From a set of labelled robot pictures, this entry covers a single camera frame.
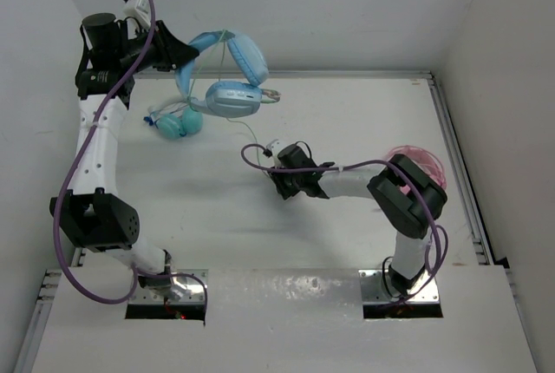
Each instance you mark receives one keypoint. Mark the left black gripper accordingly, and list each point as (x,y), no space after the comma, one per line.
(170,53)

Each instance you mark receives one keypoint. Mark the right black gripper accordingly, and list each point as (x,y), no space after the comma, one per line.
(288,192)

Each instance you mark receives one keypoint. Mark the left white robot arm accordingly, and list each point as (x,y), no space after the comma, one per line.
(88,209)

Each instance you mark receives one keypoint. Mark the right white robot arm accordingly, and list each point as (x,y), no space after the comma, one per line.
(408,197)

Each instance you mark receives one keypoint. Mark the teal headphones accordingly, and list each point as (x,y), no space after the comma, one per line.
(174,118)

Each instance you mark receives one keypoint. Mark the pink headphones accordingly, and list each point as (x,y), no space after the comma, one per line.
(424,159)

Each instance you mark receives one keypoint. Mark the white front cover board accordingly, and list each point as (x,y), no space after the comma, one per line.
(294,321)

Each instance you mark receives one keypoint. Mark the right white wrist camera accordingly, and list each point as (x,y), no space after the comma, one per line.
(273,148)

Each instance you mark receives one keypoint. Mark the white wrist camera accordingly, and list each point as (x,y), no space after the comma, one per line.
(273,148)
(140,10)

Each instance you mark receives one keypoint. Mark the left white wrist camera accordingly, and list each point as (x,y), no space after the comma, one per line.
(140,10)

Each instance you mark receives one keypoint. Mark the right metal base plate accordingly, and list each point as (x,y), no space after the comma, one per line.
(373,291)

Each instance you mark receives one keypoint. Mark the metal base plate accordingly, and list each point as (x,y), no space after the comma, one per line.
(191,282)
(373,291)

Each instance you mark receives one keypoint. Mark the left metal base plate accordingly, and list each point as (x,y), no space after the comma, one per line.
(191,282)

